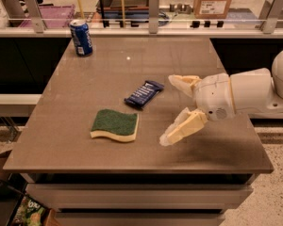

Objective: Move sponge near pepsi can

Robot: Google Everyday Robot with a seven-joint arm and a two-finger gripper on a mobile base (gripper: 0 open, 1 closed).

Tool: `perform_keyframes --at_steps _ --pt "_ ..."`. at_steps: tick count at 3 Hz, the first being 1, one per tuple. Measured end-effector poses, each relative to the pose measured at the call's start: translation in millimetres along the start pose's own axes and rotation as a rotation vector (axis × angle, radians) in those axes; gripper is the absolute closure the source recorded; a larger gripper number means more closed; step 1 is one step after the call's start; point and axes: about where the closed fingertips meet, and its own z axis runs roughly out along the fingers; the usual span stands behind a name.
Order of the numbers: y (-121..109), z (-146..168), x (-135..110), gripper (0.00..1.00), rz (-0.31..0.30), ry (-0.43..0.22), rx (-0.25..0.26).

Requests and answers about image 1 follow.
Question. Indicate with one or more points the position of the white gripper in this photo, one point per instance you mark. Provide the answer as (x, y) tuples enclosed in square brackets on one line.
[(214, 95)]

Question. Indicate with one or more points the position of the green and yellow sponge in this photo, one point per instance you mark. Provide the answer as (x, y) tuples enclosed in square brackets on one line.
[(115, 125)]

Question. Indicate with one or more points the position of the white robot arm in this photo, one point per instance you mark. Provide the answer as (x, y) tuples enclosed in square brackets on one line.
[(258, 92)]

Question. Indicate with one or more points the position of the blue pepsi can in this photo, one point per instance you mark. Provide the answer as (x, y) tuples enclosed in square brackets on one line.
[(81, 37)]

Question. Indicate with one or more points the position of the blue snack bar wrapper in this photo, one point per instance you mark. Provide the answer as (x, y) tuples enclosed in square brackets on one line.
[(144, 94)]

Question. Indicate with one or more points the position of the cardboard box with label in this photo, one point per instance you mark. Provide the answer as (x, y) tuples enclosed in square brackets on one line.
[(211, 9)]

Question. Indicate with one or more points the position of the upper white drawer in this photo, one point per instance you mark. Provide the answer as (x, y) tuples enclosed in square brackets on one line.
[(78, 196)]

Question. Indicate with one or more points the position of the purple plastic crate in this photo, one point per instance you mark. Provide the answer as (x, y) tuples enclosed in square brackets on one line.
[(57, 16)]

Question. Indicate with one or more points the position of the green chip bag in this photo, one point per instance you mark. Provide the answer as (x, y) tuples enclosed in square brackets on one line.
[(29, 213)]

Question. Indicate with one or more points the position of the right metal railing bracket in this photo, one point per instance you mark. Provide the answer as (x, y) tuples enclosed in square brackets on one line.
[(269, 25)]

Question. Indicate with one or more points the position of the metal railing bracket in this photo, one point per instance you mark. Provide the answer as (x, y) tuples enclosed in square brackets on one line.
[(35, 15), (153, 16), (269, 25)]

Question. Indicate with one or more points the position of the middle metal railing bracket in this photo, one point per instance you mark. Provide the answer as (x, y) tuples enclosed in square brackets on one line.
[(153, 16)]

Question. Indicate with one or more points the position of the left metal railing bracket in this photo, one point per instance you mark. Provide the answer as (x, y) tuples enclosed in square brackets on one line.
[(35, 15)]

